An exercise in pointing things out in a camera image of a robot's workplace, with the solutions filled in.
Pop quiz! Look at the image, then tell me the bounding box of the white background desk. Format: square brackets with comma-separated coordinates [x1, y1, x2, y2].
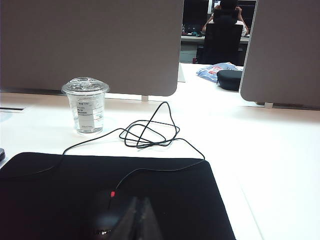
[180, 34, 251, 45]

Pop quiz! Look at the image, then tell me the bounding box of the black oval zip pouch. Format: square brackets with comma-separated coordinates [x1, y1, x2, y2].
[216, 69, 245, 92]

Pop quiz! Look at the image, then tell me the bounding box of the seated person in white shirt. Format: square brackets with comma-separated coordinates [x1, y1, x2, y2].
[201, 0, 249, 36]

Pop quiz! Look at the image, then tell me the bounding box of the thin black mouse cable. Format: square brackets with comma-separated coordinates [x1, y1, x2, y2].
[0, 101, 206, 201]

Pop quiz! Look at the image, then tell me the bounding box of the black mouse pad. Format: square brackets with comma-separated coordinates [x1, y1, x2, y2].
[0, 151, 237, 240]

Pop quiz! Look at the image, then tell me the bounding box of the black computer monitor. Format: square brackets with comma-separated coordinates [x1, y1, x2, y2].
[183, 0, 210, 26]

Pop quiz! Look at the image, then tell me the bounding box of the black wired computer mouse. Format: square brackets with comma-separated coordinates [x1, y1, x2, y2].
[91, 189, 133, 238]

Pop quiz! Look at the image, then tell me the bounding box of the small clear cup, white label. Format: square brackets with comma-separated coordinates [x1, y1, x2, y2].
[60, 76, 110, 136]

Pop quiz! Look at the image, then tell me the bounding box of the blue white plastic bag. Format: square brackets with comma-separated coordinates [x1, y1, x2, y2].
[195, 62, 245, 83]

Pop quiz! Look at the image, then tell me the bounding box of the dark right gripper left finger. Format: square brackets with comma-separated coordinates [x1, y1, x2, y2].
[113, 196, 141, 240]

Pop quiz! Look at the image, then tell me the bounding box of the wide brown desk partition panel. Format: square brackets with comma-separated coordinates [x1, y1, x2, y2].
[0, 0, 185, 97]

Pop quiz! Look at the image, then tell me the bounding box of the black office chair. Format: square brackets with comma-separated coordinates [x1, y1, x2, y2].
[197, 9, 245, 66]

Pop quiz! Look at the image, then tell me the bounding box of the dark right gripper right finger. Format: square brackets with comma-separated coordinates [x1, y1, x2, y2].
[140, 197, 165, 240]

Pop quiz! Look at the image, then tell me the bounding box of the desk cable cover flap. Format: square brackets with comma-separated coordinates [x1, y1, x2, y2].
[0, 106, 26, 112]

